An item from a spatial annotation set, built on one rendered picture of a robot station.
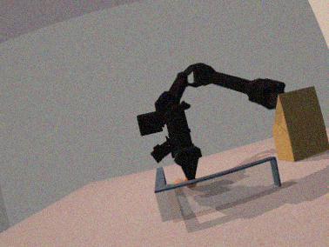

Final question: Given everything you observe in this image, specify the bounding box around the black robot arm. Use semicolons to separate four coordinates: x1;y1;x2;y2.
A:
137;63;285;162

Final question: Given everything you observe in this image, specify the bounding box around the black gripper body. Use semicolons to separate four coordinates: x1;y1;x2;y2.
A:
168;125;202;163

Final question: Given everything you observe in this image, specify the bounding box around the clear low corner wall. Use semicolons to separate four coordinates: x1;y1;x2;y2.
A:
155;159;279;222

